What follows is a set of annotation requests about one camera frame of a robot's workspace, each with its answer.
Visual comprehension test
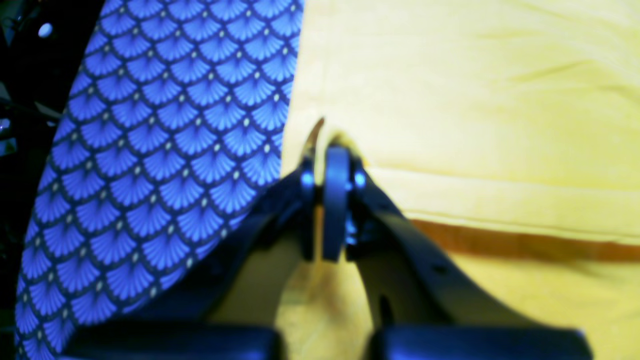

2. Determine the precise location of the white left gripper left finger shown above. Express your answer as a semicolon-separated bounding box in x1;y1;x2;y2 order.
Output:
60;155;317;360

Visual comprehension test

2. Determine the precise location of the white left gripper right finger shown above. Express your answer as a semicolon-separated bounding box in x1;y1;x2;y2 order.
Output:
322;145;594;360

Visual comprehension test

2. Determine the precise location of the yellow T-shirt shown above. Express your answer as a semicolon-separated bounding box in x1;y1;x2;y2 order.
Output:
275;0;640;360

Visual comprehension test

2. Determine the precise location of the blue fan-pattern tablecloth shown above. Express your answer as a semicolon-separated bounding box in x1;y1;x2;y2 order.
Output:
11;0;305;360

